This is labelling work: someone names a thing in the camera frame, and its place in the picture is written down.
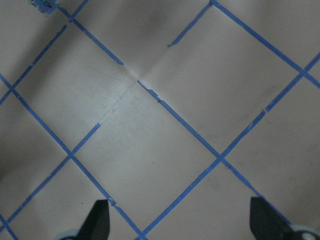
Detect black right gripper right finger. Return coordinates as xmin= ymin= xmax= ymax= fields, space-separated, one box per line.
xmin=249 ymin=197 xmax=298 ymax=240

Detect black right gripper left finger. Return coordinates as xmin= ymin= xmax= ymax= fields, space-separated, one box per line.
xmin=77 ymin=199 xmax=110 ymax=240

